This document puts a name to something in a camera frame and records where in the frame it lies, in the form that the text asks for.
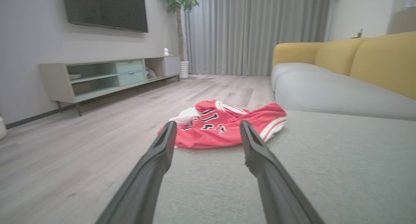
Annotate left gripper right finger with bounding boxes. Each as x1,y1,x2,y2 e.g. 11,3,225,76
240,120,325,224

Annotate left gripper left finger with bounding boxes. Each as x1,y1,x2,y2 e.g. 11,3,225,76
96,121,177,224

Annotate red white basketball jersey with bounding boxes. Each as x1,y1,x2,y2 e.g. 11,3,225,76
158,100,287,150

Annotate grey sofa seat cushion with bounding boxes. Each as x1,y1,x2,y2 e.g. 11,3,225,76
152,110,416,224
271,62,333,90
275,71,416,121

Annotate white ribbed plant pot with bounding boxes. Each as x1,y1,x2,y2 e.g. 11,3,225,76
179,61,190,79

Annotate beige green TV cabinet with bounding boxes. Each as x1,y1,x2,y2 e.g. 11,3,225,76
38,55,181,117

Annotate yellow sofa back cushion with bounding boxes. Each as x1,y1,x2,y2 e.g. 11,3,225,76
314,38,369,76
349,31,416,100

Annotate grey window curtain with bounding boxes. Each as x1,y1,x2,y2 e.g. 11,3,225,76
183,0,332,77

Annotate white round floor object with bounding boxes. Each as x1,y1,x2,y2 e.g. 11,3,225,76
0,116,8,141

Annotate green potted tree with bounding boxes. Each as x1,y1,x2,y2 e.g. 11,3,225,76
158,0,201,62

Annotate black wall television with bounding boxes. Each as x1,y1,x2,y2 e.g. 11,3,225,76
62,0,149,33

